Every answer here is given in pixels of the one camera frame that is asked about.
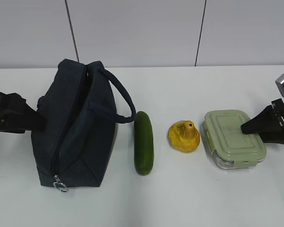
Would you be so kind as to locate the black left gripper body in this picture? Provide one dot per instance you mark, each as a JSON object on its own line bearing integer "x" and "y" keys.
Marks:
{"x": 1, "y": 108}

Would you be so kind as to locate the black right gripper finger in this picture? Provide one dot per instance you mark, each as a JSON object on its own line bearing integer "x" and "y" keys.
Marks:
{"x": 272, "y": 138}
{"x": 263, "y": 122}

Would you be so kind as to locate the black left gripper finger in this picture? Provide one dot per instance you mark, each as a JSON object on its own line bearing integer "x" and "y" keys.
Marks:
{"x": 22, "y": 127}
{"x": 19, "y": 107}

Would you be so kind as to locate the green lidded glass container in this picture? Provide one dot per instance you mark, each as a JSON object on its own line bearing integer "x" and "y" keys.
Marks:
{"x": 229, "y": 147}

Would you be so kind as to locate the dark blue lunch bag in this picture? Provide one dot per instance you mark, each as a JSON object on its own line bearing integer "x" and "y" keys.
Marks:
{"x": 82, "y": 106}

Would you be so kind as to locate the yellow pear shaped fruit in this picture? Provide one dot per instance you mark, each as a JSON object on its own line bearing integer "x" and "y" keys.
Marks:
{"x": 184, "y": 136}

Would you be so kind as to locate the dark green cucumber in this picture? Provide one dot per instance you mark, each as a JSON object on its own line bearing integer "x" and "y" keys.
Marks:
{"x": 143, "y": 144}

